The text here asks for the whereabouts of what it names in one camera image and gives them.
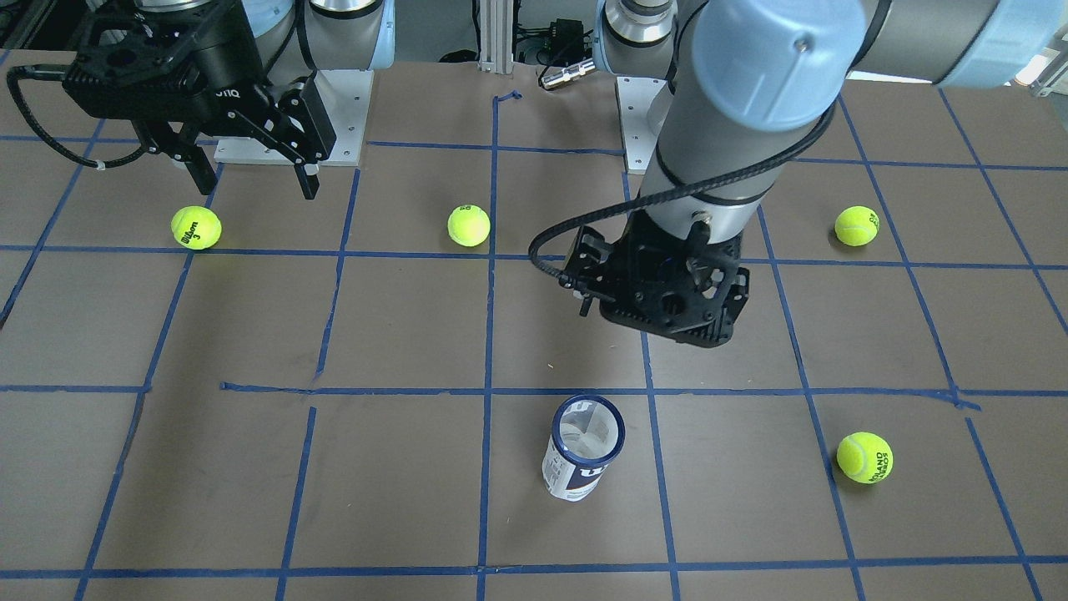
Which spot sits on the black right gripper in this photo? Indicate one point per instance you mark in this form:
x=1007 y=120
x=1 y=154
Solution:
x=219 y=52

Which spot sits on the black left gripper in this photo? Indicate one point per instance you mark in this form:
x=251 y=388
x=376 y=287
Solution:
x=738 y=294

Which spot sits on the white blue tennis ball can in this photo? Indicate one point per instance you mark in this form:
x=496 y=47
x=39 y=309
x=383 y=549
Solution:
x=587 y=434

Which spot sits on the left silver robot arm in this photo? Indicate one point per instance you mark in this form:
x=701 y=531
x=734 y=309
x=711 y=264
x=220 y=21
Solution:
x=750 y=84

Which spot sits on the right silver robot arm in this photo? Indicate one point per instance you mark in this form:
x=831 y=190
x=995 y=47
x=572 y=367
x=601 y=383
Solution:
x=339 y=44

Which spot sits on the yellow tennis ball by base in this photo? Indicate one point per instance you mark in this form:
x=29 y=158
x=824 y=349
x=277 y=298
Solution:
x=196 y=228

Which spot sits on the yellow tennis ball mid table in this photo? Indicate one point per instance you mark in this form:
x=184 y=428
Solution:
x=856 y=226

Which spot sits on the yellow tennis ball near front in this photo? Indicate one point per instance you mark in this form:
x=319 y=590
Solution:
x=468 y=225

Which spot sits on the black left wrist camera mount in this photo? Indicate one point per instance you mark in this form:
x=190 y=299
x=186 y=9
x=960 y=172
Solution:
x=691 y=310

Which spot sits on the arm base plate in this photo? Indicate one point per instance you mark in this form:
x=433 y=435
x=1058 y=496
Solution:
x=346 y=98
x=643 y=105

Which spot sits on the silver cable connector plug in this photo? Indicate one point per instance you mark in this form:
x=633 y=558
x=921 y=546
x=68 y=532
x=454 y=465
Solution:
x=567 y=75

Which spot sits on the aluminium frame post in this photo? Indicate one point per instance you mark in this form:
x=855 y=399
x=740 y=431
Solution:
x=496 y=32

